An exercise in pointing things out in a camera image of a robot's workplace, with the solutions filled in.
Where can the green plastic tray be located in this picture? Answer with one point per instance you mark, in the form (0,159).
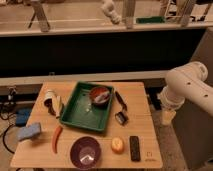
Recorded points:
(80,112)

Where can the green mat in background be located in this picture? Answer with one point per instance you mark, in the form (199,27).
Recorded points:
(154,19)

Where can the orange carrot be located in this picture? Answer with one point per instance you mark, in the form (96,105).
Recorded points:
(56,135)

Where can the red bowl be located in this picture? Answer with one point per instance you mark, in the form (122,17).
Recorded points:
(96,91)

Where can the blue sponge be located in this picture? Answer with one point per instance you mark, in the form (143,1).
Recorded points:
(29,132)

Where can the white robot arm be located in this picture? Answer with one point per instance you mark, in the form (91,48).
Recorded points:
(185,82)

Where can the white cup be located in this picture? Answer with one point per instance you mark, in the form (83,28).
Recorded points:
(48,98)

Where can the purple bowl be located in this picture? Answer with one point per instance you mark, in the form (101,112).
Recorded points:
(85,153)

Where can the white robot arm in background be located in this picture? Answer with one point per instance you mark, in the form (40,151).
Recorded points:
(108,8)

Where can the white cloth in bowl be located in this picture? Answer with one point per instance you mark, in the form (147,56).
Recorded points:
(101,98)

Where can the yellow orange apple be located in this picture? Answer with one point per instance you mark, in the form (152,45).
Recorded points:
(117,145)

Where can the black remote control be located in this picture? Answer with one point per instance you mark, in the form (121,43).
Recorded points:
(134,148)

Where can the blue box under table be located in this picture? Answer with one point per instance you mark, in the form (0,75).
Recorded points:
(22,116)

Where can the black handled brush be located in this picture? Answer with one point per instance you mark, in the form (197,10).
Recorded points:
(121,116)

